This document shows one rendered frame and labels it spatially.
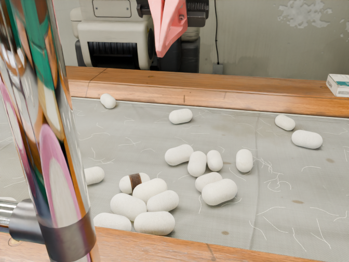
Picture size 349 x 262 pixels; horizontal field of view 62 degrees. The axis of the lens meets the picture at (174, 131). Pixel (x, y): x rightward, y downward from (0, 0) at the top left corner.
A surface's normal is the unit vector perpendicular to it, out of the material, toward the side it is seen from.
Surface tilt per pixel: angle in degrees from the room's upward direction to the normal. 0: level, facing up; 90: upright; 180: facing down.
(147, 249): 0
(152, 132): 0
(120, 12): 98
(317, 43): 90
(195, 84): 0
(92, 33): 98
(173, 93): 45
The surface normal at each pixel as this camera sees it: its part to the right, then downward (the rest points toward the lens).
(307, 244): 0.00, -0.88
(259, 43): -0.11, 0.47
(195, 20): -0.14, 0.92
